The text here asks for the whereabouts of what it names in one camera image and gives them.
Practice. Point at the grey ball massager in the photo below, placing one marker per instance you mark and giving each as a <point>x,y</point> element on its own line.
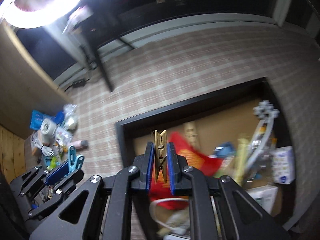
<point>266,113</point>

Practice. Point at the large teal clothespin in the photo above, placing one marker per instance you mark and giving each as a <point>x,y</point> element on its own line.
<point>75,162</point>

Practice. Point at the black storage tray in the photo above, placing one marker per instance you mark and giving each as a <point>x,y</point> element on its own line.
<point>220,116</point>

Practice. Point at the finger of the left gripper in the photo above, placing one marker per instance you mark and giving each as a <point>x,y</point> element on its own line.
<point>68,184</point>
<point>57,173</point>

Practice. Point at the white round tape dispenser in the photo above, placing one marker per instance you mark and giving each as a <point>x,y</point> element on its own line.
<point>48,128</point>

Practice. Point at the wooden board panel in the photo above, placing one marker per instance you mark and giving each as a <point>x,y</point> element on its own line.
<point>12,155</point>

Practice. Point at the white cardboard box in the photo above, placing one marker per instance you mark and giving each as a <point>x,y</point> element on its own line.
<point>265,196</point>

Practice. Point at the wooden clothespin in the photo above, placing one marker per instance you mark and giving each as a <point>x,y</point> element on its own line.
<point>190,133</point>
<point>160,143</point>

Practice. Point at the black power strip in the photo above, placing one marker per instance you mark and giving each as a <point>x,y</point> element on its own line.
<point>79,83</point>

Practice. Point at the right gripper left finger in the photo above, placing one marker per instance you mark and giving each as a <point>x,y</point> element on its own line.
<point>149,154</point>

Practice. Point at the orange white box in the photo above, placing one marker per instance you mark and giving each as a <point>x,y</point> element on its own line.
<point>36,144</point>

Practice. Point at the blue foil pouch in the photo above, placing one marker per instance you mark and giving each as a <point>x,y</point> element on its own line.
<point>37,119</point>

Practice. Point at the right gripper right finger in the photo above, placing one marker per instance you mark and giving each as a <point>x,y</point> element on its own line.
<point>171,169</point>

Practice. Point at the small blue liquid bottle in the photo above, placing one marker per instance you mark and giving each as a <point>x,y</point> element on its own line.
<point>224,150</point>

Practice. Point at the yellow long wrapper stick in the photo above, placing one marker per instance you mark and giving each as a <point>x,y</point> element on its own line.
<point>240,160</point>

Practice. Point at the dotted tissue pack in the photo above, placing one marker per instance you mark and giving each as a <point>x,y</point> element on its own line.
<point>283,165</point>

